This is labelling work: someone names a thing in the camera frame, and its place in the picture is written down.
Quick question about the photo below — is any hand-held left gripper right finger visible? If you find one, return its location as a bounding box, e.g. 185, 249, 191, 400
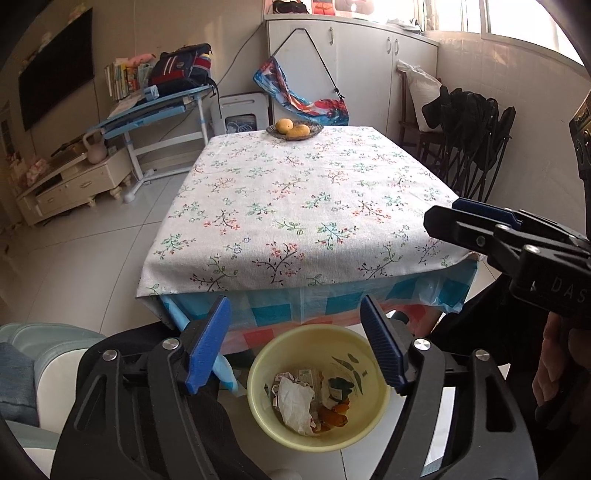
360, 295, 539, 480

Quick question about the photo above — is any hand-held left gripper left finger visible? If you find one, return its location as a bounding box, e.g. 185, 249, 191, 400
51, 296, 232, 480

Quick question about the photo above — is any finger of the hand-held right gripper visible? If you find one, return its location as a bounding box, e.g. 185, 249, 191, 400
452, 198, 587, 250
424, 205, 522, 278

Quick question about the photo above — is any green wrapper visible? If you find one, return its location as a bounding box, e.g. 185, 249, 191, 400
329, 377, 354, 400

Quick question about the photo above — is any yellow plastic basin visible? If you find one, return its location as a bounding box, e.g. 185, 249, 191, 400
247, 323, 392, 452

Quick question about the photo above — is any red snack wrapper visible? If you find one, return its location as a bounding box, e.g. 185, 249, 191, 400
265, 371, 289, 409

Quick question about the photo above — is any white tissue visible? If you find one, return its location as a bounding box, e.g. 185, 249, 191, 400
277, 377, 315, 435

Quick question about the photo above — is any person's right hand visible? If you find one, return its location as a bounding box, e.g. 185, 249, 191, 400
531, 314, 591, 418

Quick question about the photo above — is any black folding chair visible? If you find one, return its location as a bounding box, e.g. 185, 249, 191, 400
399, 106, 517, 204

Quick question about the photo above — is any checked plastic table cover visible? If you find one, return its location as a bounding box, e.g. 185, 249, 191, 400
159, 261, 478, 398

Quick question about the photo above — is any black jacket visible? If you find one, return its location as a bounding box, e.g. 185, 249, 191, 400
421, 87, 499, 134

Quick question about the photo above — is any white sack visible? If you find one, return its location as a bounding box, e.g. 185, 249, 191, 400
397, 60, 444, 132

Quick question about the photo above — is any pale armchair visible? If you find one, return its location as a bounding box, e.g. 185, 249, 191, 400
0, 323, 109, 480

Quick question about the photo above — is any floral tablecloth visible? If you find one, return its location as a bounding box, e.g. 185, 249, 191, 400
136, 124, 478, 298

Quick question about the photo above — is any dark woven basket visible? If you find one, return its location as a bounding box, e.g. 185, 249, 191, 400
266, 121, 325, 140

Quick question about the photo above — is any white cabinet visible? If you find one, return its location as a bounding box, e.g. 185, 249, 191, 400
264, 11, 440, 153

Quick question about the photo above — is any colourful hanging bag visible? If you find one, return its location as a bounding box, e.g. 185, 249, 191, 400
253, 28, 352, 126

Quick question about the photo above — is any window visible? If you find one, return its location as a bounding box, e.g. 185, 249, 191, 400
416, 0, 591, 65

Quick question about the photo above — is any blue cushion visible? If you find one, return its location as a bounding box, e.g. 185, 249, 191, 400
0, 342, 40, 428

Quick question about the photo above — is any white television stand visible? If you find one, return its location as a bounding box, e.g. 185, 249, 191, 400
16, 148, 134, 227

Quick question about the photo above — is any pink kettlebell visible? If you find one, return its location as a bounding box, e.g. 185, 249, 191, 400
83, 130, 109, 164

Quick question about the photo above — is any white floor appliance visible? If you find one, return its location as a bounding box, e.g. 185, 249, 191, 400
217, 92, 269, 137

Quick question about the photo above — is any blue study desk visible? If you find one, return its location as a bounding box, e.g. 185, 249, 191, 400
95, 85, 218, 204

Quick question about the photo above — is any pink plush bundle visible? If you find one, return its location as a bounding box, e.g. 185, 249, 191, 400
7, 154, 49, 188

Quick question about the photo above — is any dark striped backpack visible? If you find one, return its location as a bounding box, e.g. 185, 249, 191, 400
148, 44, 218, 97

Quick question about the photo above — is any row of books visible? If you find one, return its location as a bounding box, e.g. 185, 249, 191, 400
104, 58, 153, 102

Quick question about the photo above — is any wall television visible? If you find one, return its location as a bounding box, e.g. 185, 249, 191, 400
18, 7, 94, 131

